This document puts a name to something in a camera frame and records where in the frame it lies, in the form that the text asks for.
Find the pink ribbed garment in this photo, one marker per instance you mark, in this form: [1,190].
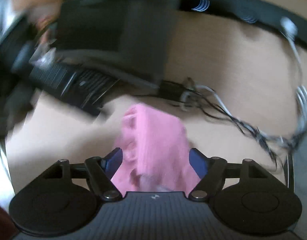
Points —
[155,152]

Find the black keyboard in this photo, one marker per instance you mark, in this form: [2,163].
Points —
[79,87]

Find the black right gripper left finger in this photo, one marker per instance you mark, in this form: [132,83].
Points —
[100,172]

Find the black computer monitor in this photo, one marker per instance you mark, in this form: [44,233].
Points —
[127,39]

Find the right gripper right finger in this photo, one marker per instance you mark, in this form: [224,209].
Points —
[211,172]

